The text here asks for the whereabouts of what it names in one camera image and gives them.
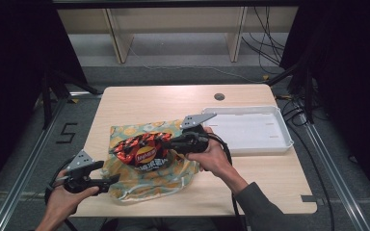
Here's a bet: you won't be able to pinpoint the person's left hand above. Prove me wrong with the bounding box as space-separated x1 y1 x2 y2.
46 168 100 221

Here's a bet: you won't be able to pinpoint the black metal stand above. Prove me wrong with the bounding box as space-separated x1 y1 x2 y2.
265 61 317 125
40 67 103 130

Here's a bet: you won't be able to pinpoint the long black floor cable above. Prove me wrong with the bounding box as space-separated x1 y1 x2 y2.
276 94 336 231

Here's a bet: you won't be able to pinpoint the aluminium floor rail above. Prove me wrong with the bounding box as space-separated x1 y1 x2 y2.
0 90 104 231
297 107 370 231

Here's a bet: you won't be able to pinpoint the red and black chip bag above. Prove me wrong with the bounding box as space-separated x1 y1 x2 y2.
111 132 174 173

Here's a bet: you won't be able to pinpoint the black curtain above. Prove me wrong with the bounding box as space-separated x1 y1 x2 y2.
0 0 90 200
278 0 370 200

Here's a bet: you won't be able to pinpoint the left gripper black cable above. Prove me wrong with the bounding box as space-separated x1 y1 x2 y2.
42 157 75 231

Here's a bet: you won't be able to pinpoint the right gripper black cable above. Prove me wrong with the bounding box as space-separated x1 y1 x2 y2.
205 132 249 231

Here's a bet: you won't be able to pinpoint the orange-print shopping bag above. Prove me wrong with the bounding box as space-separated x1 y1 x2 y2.
100 118 202 202

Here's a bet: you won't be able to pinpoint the person's legs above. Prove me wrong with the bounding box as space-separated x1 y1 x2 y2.
99 217 239 231

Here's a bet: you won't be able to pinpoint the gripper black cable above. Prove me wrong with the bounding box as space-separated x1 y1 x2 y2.
42 157 75 231
205 132 249 231

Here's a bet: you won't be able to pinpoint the white plastic tray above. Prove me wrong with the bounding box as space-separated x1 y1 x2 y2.
201 105 295 157

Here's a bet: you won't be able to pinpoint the white floor cable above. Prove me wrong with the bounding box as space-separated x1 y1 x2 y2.
127 46 269 85

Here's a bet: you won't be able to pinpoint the person's right hand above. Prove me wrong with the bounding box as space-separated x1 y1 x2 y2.
185 126 241 188

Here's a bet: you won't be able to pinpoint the beige wooden shelf unit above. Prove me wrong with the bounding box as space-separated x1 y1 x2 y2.
57 6 300 64

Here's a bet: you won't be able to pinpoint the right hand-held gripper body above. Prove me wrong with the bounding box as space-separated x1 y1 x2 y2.
172 113 218 155

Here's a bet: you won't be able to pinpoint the bundle of black cables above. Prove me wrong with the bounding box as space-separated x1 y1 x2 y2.
240 6 287 73

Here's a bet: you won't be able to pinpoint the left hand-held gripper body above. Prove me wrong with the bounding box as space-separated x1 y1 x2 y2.
63 149 105 194

